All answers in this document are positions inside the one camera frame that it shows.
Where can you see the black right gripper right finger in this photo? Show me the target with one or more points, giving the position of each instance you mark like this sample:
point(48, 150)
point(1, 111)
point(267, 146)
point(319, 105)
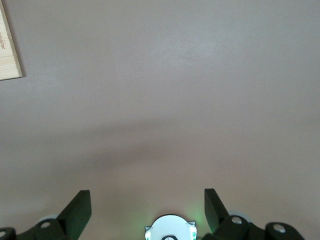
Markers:
point(215, 210)

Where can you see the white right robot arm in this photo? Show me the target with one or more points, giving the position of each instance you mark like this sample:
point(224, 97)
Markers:
point(171, 228)

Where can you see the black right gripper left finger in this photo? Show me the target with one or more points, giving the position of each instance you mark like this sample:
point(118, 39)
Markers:
point(75, 212)

